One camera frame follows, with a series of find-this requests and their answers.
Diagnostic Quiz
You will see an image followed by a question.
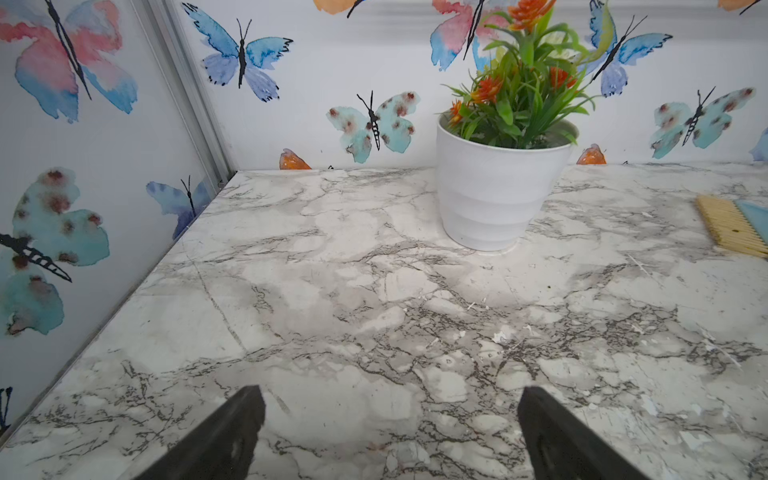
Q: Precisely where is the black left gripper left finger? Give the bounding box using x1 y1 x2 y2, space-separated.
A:
136 385 266 480

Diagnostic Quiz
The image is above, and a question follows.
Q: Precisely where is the white pot with plant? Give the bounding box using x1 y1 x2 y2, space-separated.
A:
436 1 615 251

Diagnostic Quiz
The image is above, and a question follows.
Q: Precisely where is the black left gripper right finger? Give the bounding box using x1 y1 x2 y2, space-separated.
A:
517 386 648 480

